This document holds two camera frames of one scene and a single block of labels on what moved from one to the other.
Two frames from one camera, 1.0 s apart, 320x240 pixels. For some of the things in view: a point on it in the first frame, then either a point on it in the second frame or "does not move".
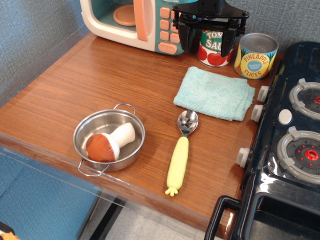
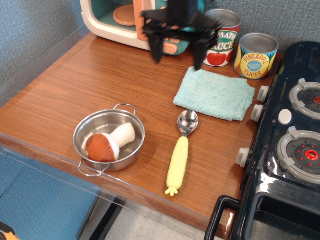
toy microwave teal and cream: (145, 25) does not move
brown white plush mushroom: (105, 147) does not move
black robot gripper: (209, 14) to (180, 18)
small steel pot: (107, 122) does not move
